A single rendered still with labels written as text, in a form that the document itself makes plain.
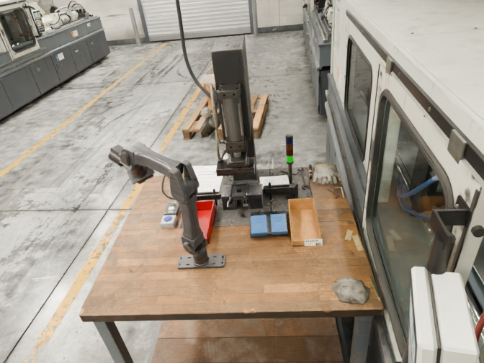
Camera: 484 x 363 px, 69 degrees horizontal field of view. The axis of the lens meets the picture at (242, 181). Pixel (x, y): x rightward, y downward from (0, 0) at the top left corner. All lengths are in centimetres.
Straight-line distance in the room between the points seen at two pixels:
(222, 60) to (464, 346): 127
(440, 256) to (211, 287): 94
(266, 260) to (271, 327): 70
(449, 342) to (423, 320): 4
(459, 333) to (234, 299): 88
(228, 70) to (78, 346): 195
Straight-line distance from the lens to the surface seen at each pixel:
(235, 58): 155
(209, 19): 1091
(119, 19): 1175
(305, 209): 175
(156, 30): 1136
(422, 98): 100
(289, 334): 211
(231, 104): 152
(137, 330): 258
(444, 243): 69
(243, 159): 163
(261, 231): 160
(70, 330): 278
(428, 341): 65
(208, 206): 179
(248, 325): 215
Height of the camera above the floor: 198
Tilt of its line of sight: 33 degrees down
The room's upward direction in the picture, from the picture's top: 7 degrees counter-clockwise
